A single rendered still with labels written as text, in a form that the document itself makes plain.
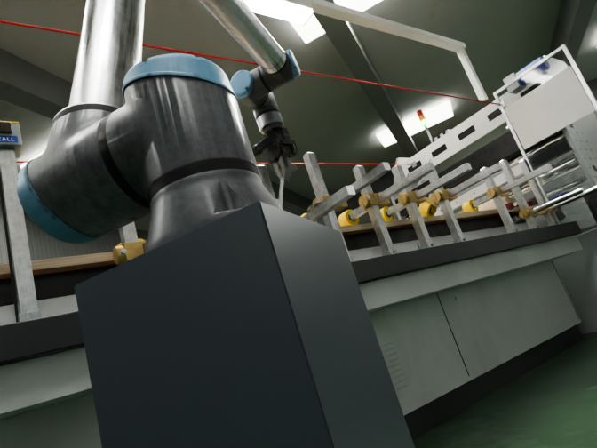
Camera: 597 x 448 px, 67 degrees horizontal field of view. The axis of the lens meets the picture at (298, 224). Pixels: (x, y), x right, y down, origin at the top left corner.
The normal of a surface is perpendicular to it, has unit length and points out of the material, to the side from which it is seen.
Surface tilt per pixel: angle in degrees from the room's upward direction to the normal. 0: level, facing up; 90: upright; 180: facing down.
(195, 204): 70
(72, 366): 90
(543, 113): 90
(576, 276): 90
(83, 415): 90
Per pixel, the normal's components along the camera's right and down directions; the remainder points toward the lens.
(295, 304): 0.87, -0.37
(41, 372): 0.55, -0.39
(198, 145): 0.15, -0.32
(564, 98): -0.79, 0.07
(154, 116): -0.38, -0.14
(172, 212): -0.47, -0.44
